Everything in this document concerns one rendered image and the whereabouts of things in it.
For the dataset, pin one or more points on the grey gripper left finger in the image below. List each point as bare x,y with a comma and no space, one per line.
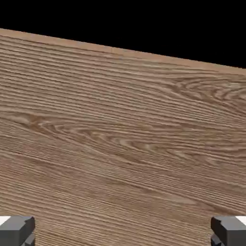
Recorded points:
13,230

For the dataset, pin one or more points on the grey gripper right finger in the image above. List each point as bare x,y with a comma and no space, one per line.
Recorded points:
232,230

